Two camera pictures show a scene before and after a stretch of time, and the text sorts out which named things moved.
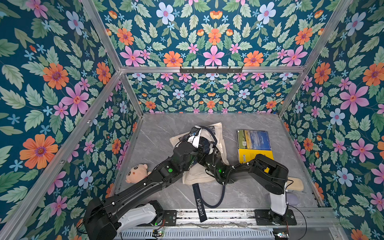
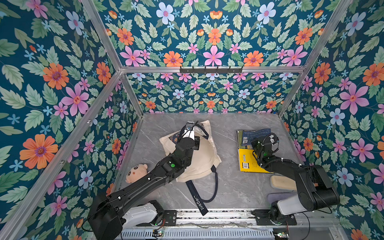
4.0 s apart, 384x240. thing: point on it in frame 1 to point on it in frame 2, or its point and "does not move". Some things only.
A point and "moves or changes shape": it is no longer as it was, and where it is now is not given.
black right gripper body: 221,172 to 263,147
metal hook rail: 210,71 does not move
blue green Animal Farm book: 253,139 does not move
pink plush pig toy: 137,173 does not move
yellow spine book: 245,155 does not move
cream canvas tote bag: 197,175 moves or changes shape
